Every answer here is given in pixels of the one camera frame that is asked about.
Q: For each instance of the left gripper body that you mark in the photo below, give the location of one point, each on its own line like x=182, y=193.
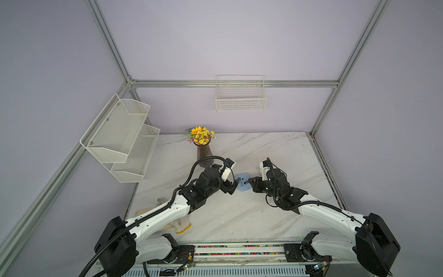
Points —
x=219, y=185

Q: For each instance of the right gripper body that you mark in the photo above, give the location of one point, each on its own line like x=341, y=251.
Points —
x=267, y=189

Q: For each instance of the blue alarm clock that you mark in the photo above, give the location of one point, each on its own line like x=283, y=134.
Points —
x=243, y=182

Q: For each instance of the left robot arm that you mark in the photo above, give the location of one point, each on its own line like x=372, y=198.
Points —
x=117, y=248

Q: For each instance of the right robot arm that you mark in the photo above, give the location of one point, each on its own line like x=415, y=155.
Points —
x=364, y=239

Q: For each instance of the dark glass vase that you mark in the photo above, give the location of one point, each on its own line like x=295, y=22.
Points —
x=204, y=151

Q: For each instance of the yellow flower bouquet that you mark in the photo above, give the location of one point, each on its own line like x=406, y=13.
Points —
x=200, y=135

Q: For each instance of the white yellow cloth glove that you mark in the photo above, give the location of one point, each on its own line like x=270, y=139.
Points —
x=173, y=221

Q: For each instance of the lower white mesh shelf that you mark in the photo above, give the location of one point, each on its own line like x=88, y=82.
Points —
x=135, y=167

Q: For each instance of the white mesh shelf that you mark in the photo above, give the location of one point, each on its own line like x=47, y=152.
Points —
x=112, y=135
x=135, y=167

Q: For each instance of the upper white mesh shelf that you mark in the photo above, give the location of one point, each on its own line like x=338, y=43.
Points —
x=112, y=135

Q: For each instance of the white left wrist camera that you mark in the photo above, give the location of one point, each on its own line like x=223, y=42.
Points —
x=229, y=163

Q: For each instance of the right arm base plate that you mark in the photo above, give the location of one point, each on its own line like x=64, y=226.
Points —
x=294, y=252

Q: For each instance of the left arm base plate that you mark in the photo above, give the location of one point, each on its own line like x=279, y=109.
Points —
x=180, y=254

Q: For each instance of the white wire wall basket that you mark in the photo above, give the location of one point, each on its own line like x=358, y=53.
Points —
x=235, y=93

